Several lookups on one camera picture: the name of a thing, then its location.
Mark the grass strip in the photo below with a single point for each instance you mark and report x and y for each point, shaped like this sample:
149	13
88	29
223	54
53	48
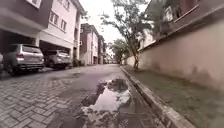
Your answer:
186	96

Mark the beige boundary wall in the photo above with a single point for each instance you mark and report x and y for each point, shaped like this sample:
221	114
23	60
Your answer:
193	56

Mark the silver car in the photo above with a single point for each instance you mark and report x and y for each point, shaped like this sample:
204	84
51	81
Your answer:
58	58
25	58

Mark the grey brick paved road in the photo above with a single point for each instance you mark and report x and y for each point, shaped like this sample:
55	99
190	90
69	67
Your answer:
33	100

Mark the building behind wall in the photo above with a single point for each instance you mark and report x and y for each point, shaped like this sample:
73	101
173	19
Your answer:
180	10

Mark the rain puddle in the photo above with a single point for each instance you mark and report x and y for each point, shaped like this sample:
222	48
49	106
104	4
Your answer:
106	100

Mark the tree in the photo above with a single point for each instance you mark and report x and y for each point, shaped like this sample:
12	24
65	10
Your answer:
136	60
118	50

